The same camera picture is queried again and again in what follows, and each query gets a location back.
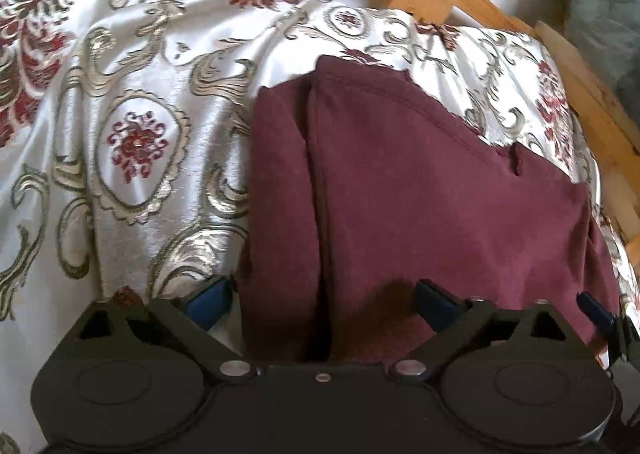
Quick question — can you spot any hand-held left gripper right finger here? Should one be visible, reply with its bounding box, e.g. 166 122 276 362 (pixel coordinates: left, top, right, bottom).
391 278 569 381

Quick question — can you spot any maroon long-sleeve shirt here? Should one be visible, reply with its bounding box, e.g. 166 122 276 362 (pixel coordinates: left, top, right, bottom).
235 54 624 371

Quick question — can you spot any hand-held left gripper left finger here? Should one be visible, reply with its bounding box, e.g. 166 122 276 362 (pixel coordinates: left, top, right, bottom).
74 276 256 381

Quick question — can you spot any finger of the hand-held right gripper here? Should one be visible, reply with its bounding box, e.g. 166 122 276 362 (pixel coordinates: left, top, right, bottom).
576 291 627 371

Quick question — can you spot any clear plastic bag of bedding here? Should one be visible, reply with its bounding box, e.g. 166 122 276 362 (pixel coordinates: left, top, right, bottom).
557 0 640 123

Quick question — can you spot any white floral blanket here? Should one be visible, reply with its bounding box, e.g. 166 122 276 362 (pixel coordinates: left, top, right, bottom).
0 0 640 454

